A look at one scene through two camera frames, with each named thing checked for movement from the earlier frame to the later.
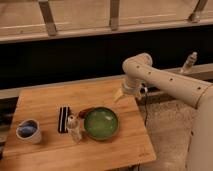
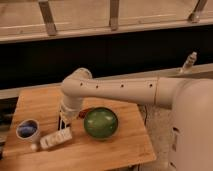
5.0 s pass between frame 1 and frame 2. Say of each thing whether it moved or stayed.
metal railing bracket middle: stayed
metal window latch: stayed
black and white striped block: stayed
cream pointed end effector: moved
